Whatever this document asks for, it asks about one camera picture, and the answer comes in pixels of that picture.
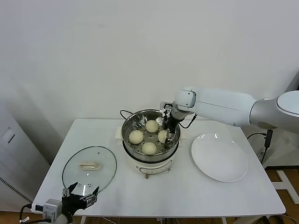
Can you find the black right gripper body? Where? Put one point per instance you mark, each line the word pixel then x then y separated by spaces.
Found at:
pixel 172 123

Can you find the white table leg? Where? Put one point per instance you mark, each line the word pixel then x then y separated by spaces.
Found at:
pixel 83 220
pixel 224 220

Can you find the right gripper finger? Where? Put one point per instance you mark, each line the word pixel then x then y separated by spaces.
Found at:
pixel 171 136
pixel 166 116

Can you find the black monitor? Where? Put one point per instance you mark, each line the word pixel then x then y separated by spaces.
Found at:
pixel 296 81

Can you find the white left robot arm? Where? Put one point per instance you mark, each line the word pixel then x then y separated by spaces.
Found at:
pixel 61 219

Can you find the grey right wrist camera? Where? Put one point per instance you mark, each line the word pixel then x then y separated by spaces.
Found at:
pixel 165 105

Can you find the cream steamed baozi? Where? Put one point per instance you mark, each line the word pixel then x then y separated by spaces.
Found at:
pixel 136 137
pixel 149 148
pixel 151 126
pixel 162 136

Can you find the stainless steel steamer basket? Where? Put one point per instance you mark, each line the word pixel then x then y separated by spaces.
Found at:
pixel 133 119

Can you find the white metal cabinet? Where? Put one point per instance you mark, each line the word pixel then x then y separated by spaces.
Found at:
pixel 14 151

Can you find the white side desk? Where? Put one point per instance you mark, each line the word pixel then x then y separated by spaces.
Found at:
pixel 280 154

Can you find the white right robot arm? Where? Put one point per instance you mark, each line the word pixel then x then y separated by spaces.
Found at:
pixel 222 105

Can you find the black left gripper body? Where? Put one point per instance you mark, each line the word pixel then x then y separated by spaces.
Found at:
pixel 71 202

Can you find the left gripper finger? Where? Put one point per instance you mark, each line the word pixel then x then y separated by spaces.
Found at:
pixel 69 191
pixel 90 198

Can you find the white wall socket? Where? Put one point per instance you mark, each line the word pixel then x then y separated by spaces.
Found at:
pixel 260 152

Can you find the white electric cooker base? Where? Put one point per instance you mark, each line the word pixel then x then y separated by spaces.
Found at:
pixel 151 166

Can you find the white round plate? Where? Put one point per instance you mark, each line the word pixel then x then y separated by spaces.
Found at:
pixel 217 158

